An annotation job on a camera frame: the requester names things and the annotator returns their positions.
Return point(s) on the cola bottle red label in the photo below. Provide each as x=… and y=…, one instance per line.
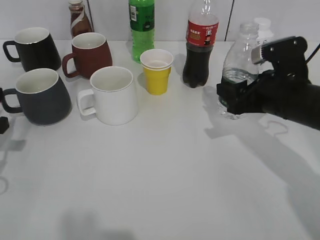
x=202, y=28

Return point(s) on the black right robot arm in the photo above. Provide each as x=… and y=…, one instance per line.
x=312, y=121

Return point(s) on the brown-red ceramic mug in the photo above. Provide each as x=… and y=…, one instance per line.
x=90, y=52

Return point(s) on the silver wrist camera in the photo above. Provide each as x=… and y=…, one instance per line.
x=257, y=55

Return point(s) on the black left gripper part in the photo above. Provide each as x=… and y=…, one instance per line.
x=4, y=122

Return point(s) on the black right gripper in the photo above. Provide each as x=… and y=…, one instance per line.
x=286, y=89

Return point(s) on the white paper cup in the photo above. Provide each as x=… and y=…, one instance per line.
x=156, y=58

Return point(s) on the black ceramic mug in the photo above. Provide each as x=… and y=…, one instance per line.
x=34, y=48

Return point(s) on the white plastic bottle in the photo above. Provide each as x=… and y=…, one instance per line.
x=265, y=34

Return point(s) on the white ceramic mug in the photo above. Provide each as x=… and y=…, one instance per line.
x=115, y=96

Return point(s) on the green soda bottle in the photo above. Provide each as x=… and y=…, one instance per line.
x=142, y=25

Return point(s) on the clear plastic water bottle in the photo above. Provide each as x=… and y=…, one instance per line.
x=238, y=73

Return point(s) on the yellow paper cup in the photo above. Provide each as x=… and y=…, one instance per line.
x=157, y=79

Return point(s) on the dark grey ceramic mug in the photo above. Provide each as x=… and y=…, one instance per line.
x=41, y=95

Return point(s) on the brown sauce bottle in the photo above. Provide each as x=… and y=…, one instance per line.
x=79, y=21

